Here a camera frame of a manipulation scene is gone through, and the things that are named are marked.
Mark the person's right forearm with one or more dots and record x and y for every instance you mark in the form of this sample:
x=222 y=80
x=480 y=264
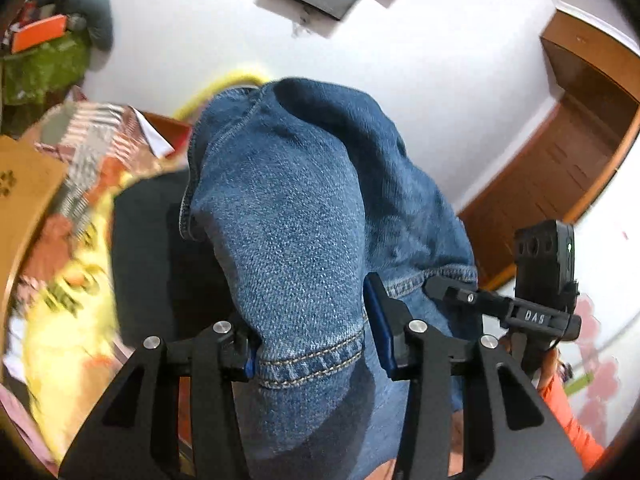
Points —
x=570 y=415

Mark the cardboard box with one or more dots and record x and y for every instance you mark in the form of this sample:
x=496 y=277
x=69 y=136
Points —
x=25 y=185

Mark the printed blanket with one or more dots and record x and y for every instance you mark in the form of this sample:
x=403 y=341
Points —
x=75 y=285

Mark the orange box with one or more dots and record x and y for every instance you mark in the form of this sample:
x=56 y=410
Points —
x=39 y=34

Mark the pink wall sticker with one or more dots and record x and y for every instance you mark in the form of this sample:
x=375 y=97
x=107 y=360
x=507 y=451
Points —
x=600 y=375

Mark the wooden door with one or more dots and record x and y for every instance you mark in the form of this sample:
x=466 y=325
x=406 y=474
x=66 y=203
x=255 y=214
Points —
x=565 y=160

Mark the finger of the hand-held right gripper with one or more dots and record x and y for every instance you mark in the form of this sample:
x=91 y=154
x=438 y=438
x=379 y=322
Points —
x=465 y=294

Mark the green cloth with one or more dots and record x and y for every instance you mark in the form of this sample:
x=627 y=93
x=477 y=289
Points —
x=40 y=75

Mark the blue denim jeans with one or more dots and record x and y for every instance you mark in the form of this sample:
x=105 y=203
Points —
x=310 y=200

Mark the person's right hand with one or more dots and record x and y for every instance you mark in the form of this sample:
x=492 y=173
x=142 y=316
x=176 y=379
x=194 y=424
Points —
x=547 y=365

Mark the yellow hoop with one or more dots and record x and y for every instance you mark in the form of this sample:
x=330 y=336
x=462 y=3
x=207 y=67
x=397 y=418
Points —
x=230 y=77

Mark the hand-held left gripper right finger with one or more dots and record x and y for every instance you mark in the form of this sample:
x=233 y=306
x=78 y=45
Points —
x=380 y=325

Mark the black cloth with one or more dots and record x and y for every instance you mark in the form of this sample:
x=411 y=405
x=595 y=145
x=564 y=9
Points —
x=150 y=250

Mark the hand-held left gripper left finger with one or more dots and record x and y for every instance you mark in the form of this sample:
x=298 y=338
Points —
x=248 y=362

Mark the grey cloth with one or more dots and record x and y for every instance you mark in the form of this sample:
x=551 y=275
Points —
x=95 y=15

